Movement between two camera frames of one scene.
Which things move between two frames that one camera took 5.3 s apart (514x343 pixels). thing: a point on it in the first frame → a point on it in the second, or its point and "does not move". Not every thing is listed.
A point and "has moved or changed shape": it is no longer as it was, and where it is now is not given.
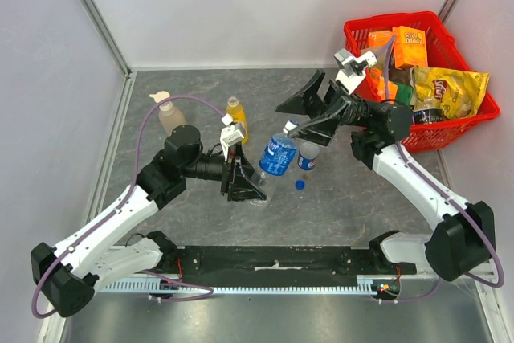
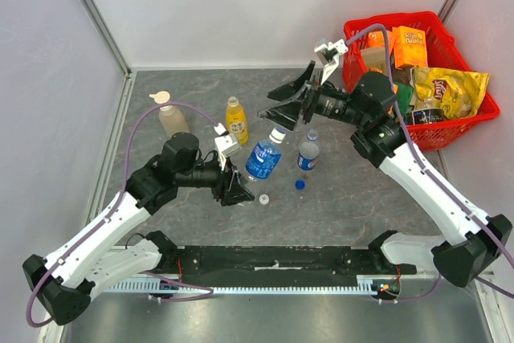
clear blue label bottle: x=307 y=154 does not move
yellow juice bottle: x=237 y=111 does not move
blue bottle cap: x=299 y=185 does not move
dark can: x=428 y=116 does not move
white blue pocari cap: x=290 y=125 has moved or changed shape
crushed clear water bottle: x=278 y=154 has moved or changed shape
